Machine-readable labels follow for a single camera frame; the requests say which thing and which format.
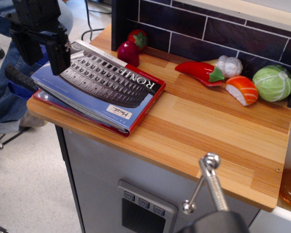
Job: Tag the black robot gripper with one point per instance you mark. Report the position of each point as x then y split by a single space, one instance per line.
35 22

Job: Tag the Rome spiral-bound book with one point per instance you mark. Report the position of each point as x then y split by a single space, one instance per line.
114 94

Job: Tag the blue black bar clamp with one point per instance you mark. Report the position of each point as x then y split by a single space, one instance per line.
19 84

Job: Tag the person leg in jeans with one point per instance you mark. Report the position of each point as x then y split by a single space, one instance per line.
12 108

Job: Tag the beige shoe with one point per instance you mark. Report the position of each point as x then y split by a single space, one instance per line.
29 120

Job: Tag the dark red toy onion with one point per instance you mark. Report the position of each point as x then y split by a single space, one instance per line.
128 52

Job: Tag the black vertical panel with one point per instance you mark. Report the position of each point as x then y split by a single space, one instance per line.
124 16

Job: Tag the red toy strawberry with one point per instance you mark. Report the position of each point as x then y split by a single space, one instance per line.
139 37

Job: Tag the grey toy oven cabinet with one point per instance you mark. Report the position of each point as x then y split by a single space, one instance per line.
115 192

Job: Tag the red toy chili pepper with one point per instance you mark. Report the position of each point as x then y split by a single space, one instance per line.
207 74

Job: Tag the white toy garlic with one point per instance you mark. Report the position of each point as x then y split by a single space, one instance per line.
229 66

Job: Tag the salmon sushi toy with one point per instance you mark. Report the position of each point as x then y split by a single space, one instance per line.
242 89

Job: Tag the green toy cabbage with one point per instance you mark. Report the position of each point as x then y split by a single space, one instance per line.
273 83

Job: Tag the metal clamp screw handle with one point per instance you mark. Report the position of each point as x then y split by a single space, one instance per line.
208 165

